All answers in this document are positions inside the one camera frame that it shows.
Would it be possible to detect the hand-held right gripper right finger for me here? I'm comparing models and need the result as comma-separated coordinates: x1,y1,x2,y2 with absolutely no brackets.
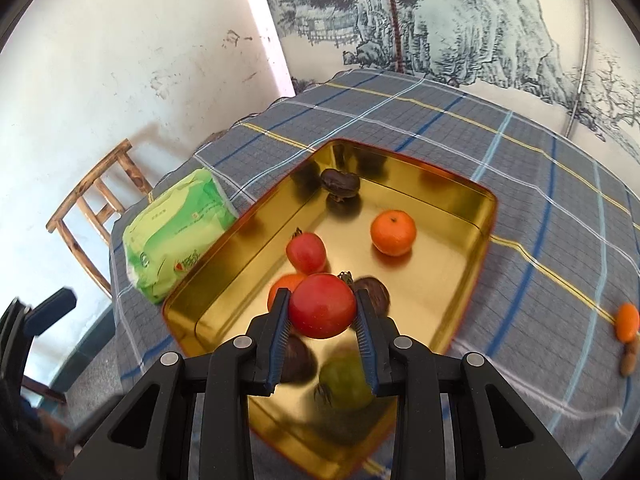
352,287,583,480

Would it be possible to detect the gold metal tin tray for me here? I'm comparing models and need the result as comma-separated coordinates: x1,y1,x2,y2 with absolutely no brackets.
161,138,498,480

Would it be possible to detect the green round fruit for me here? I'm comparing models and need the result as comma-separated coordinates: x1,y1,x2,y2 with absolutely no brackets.
314,352,375,411

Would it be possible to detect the green tissue pack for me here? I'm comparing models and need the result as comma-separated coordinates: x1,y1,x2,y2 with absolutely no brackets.
122,167,241,305

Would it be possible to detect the metal wall pipe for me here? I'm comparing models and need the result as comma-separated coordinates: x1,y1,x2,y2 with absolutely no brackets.
565,0,593,136

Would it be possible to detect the small red tomato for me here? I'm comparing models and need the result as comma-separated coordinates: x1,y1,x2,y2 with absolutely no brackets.
285,227,328,275

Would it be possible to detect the dark red hanging cord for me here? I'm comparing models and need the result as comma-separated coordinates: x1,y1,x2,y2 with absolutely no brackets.
380,0,406,75

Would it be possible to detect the large red tomato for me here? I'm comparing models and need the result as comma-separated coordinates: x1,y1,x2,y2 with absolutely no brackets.
288,272,358,339

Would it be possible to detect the orange tangerine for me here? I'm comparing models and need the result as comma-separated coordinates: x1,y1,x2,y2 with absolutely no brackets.
267,272,307,311
370,209,417,257
615,303,640,344

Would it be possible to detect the dark brown mangosteen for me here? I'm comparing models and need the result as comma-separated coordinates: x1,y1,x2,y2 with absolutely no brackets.
320,168,362,201
280,332,318,386
340,271,391,317

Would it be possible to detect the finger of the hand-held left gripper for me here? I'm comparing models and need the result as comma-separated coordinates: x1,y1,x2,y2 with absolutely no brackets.
25,287,77,336

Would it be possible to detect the landscape wall painting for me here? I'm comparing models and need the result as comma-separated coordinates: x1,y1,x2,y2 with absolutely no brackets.
255,0,640,156

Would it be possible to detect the wooden chair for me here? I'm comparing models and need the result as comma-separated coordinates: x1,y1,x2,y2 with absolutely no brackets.
46,139,153,301

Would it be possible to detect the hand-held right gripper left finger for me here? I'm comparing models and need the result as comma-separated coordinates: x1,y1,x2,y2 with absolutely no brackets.
62,287,292,480

